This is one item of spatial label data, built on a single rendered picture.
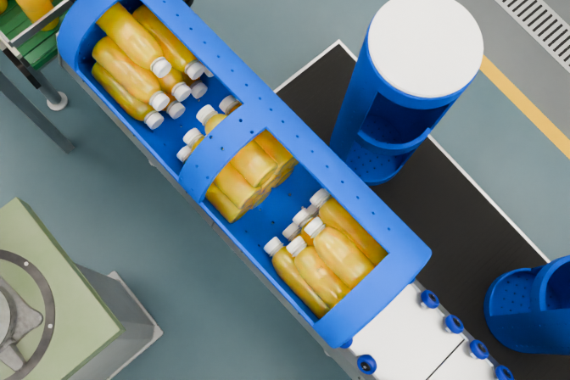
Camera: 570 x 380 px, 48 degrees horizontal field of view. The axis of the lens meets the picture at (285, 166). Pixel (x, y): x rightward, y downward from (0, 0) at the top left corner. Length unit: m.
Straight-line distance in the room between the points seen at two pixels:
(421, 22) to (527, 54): 1.33
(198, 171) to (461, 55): 0.70
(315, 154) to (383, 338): 0.48
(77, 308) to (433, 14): 1.05
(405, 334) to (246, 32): 1.59
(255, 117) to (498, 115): 1.63
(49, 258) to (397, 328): 0.78
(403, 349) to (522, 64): 1.64
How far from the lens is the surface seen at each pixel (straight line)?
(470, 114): 2.70
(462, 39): 1.61
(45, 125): 2.34
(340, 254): 1.24
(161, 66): 1.37
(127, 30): 1.40
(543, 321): 1.96
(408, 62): 1.55
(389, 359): 1.51
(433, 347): 1.53
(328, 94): 2.44
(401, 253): 1.23
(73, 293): 1.40
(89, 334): 1.39
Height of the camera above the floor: 2.41
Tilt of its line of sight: 75 degrees down
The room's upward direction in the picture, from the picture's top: 8 degrees clockwise
